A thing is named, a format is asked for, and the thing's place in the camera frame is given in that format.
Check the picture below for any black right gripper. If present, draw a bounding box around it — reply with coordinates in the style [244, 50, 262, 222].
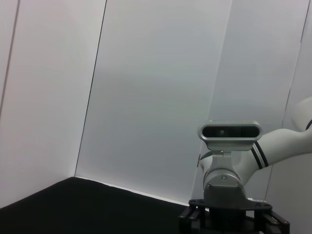
[178, 198, 291, 234]

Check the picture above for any black tablecloth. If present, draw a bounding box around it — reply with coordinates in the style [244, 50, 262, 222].
[0, 176, 191, 234]

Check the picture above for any silver right camera mount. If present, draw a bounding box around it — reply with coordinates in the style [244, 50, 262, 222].
[203, 150, 246, 203]

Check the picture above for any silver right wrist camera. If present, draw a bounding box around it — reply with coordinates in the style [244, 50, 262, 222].
[196, 120, 263, 153]

